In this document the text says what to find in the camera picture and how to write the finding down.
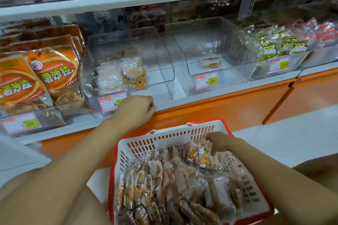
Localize person's right hand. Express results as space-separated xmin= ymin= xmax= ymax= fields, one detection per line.
xmin=204 ymin=130 xmax=247 ymax=155

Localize person's left hand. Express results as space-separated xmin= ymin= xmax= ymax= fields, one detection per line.
xmin=110 ymin=94 xmax=157 ymax=134

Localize white red-rimmed shopping basket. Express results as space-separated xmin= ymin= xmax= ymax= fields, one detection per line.
xmin=108 ymin=118 xmax=276 ymax=225

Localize row of clear snacks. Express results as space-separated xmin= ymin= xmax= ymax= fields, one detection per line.
xmin=94 ymin=55 xmax=149 ymax=96

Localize pile of small brown snacks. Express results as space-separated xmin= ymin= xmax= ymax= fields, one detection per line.
xmin=115 ymin=139 xmax=246 ymax=225

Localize stack of orange packets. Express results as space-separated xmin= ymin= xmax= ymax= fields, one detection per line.
xmin=0 ymin=18 xmax=87 ymax=116

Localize person's right forearm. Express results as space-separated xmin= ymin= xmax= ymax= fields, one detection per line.
xmin=237 ymin=140 xmax=338 ymax=225

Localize person's left forearm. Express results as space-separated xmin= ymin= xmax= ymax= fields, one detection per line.
xmin=0 ymin=118 xmax=130 ymax=225

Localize small yellow wrapped snack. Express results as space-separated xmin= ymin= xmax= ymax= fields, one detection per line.
xmin=198 ymin=56 xmax=224 ymax=70

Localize orange shelf base panel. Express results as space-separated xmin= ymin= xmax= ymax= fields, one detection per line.
xmin=39 ymin=66 xmax=338 ymax=170

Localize person's right leg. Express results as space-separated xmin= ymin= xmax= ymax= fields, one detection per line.
xmin=256 ymin=153 xmax=338 ymax=225

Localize yellow hamster snack packets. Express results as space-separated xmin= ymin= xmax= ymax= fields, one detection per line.
xmin=238 ymin=19 xmax=311 ymax=63

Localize white yellow price tag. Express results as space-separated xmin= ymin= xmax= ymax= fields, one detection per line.
xmin=97 ymin=91 xmax=129 ymax=114
xmin=268 ymin=56 xmax=290 ymax=73
xmin=0 ymin=112 xmax=42 ymax=135
xmin=193 ymin=70 xmax=219 ymax=91

